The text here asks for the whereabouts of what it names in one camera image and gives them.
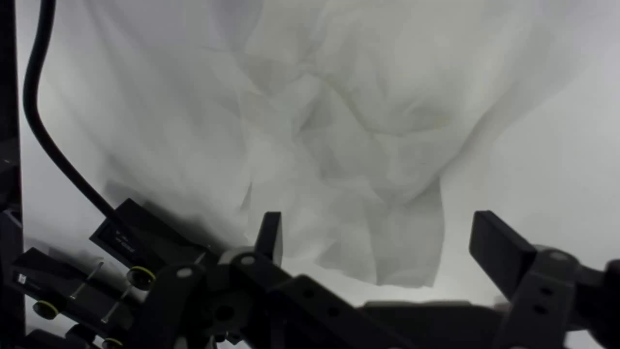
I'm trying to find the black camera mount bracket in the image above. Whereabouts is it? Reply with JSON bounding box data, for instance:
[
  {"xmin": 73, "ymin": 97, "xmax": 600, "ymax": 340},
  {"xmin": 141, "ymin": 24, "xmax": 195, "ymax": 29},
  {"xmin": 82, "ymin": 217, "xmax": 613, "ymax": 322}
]
[{"xmin": 0, "ymin": 0, "xmax": 214, "ymax": 349}]

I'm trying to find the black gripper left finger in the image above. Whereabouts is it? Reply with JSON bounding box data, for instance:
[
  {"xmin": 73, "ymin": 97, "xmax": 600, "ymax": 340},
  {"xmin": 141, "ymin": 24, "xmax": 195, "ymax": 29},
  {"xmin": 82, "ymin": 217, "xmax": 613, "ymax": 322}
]
[{"xmin": 204, "ymin": 212, "xmax": 414, "ymax": 349}]

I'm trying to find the white cloth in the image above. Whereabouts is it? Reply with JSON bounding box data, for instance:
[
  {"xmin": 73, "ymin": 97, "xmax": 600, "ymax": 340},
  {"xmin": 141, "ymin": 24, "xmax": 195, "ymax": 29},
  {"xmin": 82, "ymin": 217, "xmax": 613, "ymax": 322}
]
[{"xmin": 36, "ymin": 0, "xmax": 582, "ymax": 289}]

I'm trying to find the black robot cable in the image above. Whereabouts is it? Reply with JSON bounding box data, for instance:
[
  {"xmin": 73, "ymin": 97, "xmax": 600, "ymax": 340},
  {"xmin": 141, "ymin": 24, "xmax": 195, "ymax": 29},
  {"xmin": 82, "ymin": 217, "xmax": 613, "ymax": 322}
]
[{"xmin": 20, "ymin": 0, "xmax": 195, "ymax": 270}]

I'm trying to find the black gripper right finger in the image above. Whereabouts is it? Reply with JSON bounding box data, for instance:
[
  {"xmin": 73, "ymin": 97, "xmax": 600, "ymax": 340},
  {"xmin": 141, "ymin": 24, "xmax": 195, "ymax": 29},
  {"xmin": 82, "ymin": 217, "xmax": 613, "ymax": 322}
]
[{"xmin": 468, "ymin": 210, "xmax": 620, "ymax": 349}]

